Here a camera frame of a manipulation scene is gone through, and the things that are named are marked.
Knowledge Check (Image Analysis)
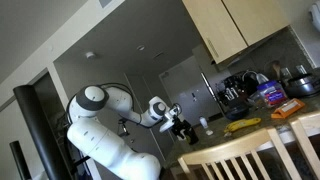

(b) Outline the dark blue bowl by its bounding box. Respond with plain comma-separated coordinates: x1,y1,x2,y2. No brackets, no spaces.
224,103,250,122

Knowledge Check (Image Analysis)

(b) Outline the thick black pole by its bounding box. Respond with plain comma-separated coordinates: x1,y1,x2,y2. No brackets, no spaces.
13,84,73,180

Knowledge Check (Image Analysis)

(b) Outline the black coffee machine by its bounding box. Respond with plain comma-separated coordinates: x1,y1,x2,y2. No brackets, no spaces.
215,74,258,108

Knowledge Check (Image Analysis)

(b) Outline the grey entry door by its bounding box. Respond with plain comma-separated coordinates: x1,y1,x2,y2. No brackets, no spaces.
158,55,222,126

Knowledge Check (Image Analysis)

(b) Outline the yellow banana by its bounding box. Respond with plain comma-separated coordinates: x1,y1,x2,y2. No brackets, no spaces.
223,117,263,134

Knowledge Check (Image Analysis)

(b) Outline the wooden chair back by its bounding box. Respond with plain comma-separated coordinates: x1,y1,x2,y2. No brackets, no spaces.
177,126,303,180

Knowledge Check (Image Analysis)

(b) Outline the wooden spoon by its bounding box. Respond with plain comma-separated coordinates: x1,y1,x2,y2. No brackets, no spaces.
271,60,283,81

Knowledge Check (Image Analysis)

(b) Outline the thin black pole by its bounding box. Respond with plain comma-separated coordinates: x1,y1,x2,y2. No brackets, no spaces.
9,140,33,180

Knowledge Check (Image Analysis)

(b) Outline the orange flat box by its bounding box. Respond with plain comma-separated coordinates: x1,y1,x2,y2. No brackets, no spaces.
270,98,306,120

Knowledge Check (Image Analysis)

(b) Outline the black mug yellow logo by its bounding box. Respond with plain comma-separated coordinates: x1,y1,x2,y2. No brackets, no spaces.
185,125,200,146

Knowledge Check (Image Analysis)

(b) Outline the white wall outlet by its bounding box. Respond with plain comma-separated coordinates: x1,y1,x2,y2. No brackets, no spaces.
296,64,308,75
280,67,293,80

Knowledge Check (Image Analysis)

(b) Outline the light wood cabinet door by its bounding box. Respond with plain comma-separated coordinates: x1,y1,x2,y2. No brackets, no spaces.
181,0,249,65
222,0,291,47

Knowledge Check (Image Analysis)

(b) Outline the light wood chair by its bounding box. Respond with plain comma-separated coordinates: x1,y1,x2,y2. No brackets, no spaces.
288,111,320,180

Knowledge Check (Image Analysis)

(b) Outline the white wall appliance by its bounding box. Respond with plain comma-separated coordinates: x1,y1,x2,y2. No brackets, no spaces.
308,1,320,33

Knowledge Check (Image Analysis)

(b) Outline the clear jar blue lid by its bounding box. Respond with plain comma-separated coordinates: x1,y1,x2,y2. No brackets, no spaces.
256,79,288,108

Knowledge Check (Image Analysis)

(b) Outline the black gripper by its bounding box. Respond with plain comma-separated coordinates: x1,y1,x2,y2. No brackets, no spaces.
169,116,191,141

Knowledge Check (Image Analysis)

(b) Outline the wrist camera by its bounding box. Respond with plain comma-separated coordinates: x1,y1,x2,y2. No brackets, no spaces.
169,103,183,116

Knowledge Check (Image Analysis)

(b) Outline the white pill bottle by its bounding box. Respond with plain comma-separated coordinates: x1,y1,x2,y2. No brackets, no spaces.
199,115,209,130

